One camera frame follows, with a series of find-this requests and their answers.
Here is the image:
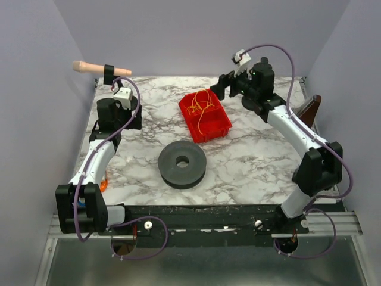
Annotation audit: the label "red plastic bin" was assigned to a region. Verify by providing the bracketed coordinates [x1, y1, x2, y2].
[178, 89, 232, 144]

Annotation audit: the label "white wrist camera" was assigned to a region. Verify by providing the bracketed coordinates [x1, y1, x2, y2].
[232, 49, 251, 77]
[113, 87, 133, 110]

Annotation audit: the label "silver microphone on stand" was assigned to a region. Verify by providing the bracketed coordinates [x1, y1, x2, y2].
[241, 96, 263, 115]

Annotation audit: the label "orange tape dispenser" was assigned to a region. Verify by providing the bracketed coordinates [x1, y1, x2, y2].
[100, 179, 108, 192]

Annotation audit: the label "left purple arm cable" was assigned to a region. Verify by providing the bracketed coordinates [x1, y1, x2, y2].
[73, 76, 169, 260]

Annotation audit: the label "yellow wires in bin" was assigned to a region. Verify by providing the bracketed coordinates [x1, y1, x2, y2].
[186, 88, 216, 138]

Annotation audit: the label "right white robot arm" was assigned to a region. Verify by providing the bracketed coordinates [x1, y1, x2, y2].
[210, 52, 343, 224]

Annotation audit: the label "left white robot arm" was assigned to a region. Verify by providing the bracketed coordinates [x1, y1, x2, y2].
[55, 96, 142, 234]

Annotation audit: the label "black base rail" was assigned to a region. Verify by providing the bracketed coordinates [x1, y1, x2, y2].
[103, 204, 308, 248]

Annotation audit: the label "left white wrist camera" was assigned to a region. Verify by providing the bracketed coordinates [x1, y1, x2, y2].
[113, 87, 133, 110]

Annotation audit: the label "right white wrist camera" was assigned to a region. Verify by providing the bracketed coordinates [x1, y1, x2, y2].
[232, 49, 251, 77]

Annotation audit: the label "beige microphone on stand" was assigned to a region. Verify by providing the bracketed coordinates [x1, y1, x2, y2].
[72, 61, 132, 85]

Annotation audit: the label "brown wooden metronome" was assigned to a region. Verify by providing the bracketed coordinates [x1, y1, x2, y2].
[293, 95, 322, 128]

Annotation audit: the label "grey cable spool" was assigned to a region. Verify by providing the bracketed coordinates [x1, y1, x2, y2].
[158, 141, 207, 189]

